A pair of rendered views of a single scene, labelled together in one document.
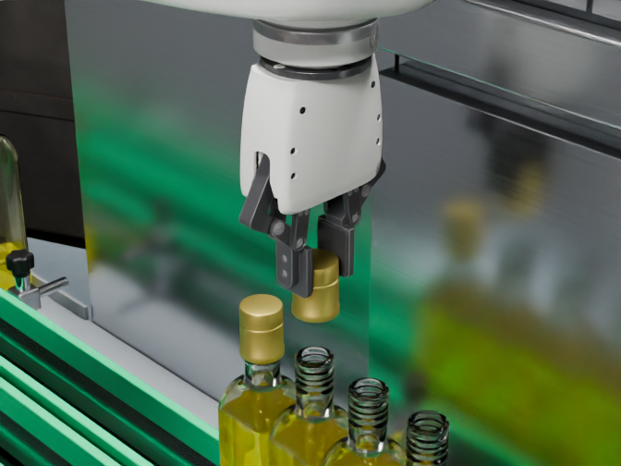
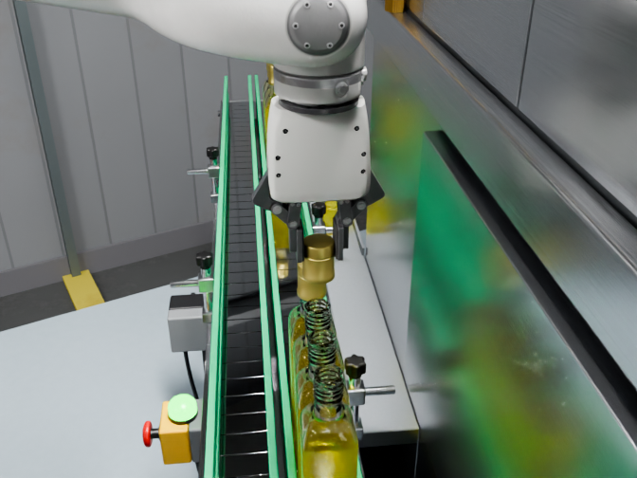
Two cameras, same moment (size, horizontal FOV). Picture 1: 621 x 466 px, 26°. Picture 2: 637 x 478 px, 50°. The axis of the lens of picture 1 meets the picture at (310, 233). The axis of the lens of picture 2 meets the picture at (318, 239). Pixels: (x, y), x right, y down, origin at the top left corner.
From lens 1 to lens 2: 54 cm
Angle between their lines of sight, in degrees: 33
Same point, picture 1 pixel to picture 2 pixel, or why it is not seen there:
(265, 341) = (305, 285)
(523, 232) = (454, 270)
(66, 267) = not seen: hidden behind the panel
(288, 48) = (277, 84)
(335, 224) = (336, 222)
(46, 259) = not seen: hidden behind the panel
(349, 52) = (313, 96)
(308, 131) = (289, 147)
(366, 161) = (350, 183)
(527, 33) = (475, 116)
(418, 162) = (429, 200)
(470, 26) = (458, 105)
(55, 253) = not seen: hidden behind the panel
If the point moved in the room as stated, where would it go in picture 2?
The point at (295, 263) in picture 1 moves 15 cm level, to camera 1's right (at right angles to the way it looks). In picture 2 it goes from (292, 237) to (418, 286)
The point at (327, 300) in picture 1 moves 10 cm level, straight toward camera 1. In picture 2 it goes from (316, 270) to (250, 314)
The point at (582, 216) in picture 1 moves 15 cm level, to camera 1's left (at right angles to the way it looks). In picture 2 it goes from (474, 270) to (334, 220)
